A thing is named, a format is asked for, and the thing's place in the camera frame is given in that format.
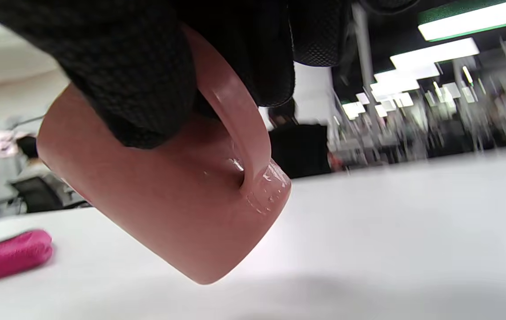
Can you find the pink water cup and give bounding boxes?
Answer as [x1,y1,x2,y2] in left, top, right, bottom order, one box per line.
[36,22,292,285]

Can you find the magenta cleaning cloth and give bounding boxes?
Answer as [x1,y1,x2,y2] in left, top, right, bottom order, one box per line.
[0,229,53,287]

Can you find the person's right hand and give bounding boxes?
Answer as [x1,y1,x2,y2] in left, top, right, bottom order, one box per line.
[0,0,353,149]

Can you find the row of ceiling light panels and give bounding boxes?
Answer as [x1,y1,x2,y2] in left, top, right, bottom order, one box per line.
[342,0,506,118]

